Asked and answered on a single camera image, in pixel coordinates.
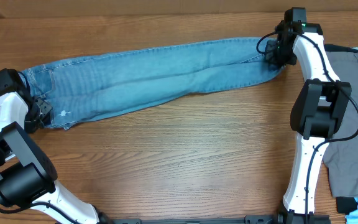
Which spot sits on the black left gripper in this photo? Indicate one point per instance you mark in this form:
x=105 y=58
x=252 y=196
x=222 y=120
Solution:
x=46 y=107

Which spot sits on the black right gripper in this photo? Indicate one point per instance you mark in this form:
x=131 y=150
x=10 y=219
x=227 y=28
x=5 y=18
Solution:
x=272 y=50

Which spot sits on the light blue denim jeans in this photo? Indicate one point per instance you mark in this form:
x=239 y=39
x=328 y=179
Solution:
x=91 y=88

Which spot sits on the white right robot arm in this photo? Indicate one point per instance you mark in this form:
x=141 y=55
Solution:
x=315 y=117

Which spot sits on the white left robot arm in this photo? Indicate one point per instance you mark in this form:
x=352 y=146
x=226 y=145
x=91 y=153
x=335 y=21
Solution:
x=28 y=179

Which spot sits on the black folded garment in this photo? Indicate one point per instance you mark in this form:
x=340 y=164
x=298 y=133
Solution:
x=346 y=205

